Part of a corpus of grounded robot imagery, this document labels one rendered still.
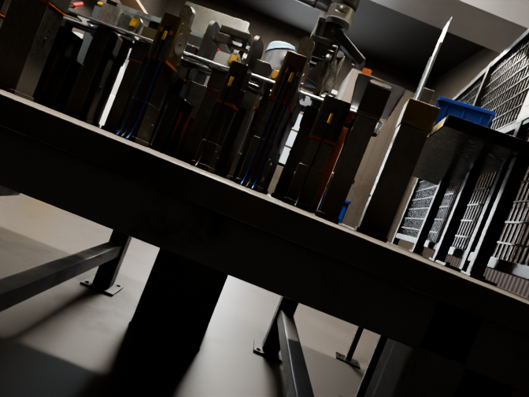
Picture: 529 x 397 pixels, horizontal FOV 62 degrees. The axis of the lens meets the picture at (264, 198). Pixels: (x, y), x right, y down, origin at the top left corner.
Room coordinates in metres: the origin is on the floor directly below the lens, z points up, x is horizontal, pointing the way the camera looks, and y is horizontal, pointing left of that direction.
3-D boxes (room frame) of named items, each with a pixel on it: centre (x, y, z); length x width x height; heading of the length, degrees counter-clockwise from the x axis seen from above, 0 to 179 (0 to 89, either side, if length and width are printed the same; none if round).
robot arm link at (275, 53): (1.95, 0.17, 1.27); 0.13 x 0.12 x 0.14; 94
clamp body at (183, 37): (1.18, 0.39, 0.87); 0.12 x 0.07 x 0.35; 172
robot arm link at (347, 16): (1.27, -0.01, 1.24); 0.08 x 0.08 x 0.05
